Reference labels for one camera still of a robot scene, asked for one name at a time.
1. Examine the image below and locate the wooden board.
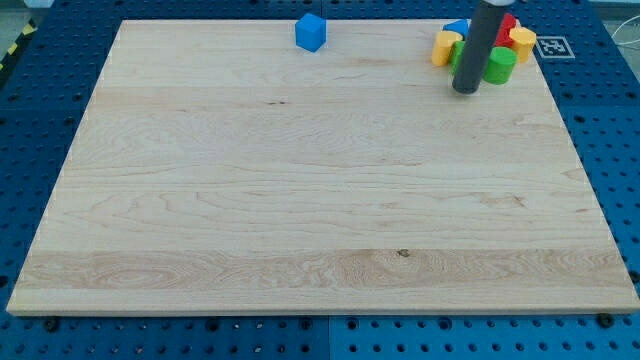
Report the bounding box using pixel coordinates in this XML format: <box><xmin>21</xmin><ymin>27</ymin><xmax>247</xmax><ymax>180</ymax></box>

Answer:
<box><xmin>7</xmin><ymin>20</ymin><xmax>639</xmax><ymax>316</ymax></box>

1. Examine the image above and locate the blue cube block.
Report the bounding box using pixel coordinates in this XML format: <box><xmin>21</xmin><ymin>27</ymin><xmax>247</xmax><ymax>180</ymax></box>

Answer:
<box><xmin>295</xmin><ymin>13</ymin><xmax>327</xmax><ymax>52</ymax></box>

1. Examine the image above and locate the yellow block left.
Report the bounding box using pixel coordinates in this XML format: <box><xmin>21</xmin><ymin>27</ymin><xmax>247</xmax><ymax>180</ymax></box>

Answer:
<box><xmin>431</xmin><ymin>30</ymin><xmax>463</xmax><ymax>66</ymax></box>

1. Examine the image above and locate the green block behind rod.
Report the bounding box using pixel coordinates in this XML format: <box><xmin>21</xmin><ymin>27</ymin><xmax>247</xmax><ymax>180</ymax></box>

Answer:
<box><xmin>448</xmin><ymin>40</ymin><xmax>465</xmax><ymax>75</ymax></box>

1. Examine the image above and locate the blue triangle block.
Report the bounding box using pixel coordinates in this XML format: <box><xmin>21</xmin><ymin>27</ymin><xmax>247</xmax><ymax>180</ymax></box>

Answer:
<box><xmin>442</xmin><ymin>19</ymin><xmax>470</xmax><ymax>39</ymax></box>

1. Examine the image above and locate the green cylinder block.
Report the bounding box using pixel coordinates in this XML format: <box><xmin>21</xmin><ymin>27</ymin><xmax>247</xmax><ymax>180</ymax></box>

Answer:
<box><xmin>483</xmin><ymin>47</ymin><xmax>518</xmax><ymax>85</ymax></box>

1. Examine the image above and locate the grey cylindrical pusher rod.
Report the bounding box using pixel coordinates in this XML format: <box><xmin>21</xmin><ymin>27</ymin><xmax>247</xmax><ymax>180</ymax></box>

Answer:
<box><xmin>452</xmin><ymin>0</ymin><xmax>513</xmax><ymax>95</ymax></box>

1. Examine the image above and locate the red block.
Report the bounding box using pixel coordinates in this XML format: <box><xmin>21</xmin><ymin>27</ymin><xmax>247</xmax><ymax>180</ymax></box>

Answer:
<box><xmin>494</xmin><ymin>12</ymin><xmax>518</xmax><ymax>48</ymax></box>

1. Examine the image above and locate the white fiducial marker tag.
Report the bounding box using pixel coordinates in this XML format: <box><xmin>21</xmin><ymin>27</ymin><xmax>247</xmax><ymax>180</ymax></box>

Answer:
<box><xmin>536</xmin><ymin>35</ymin><xmax>575</xmax><ymax>59</ymax></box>

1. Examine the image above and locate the yellow black hazard tape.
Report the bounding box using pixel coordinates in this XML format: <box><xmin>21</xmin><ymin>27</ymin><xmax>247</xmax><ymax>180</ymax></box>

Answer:
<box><xmin>1</xmin><ymin>19</ymin><xmax>38</xmax><ymax>73</ymax></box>

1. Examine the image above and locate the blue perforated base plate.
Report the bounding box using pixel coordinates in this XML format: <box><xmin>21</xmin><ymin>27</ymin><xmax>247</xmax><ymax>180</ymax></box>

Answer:
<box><xmin>1</xmin><ymin>1</ymin><xmax>639</xmax><ymax>359</ymax></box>

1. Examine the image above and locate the white cable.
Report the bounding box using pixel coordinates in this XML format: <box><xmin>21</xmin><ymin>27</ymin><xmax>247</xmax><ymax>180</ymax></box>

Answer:
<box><xmin>610</xmin><ymin>14</ymin><xmax>640</xmax><ymax>47</ymax></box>

